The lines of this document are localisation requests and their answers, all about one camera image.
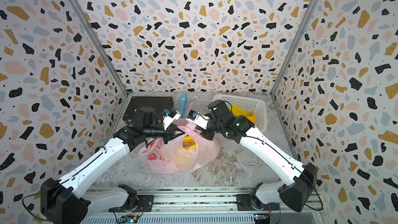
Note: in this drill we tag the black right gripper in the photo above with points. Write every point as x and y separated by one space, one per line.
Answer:
207 135

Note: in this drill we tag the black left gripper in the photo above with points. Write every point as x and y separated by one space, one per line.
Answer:
170 132

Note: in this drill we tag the yellow banana bunch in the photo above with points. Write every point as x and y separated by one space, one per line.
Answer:
237 111
189 143
252 118

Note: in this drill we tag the pink plastic bag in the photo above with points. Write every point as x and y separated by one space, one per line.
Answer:
172 158

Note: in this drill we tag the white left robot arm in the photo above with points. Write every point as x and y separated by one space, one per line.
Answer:
66 200

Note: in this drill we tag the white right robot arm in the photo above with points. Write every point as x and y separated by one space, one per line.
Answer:
298 180

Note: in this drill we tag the black ribbed carry case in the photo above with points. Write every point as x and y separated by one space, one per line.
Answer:
158 103

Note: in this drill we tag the white perforated plastic basket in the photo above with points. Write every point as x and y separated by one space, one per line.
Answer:
248 104

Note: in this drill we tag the blue cylindrical tube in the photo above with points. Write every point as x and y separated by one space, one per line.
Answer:
183 100

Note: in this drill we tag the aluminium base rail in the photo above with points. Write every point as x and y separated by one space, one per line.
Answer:
206 205

